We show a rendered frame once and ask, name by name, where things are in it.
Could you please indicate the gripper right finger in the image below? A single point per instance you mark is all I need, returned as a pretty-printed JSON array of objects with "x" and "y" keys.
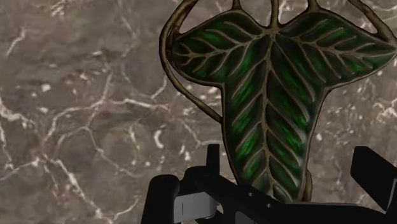
[{"x": 372, "y": 173}]

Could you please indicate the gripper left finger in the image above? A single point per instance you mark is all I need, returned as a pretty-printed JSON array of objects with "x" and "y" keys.
[{"x": 161, "y": 198}]

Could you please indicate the green leaf brooch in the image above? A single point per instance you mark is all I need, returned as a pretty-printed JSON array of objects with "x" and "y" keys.
[{"x": 273, "y": 102}]

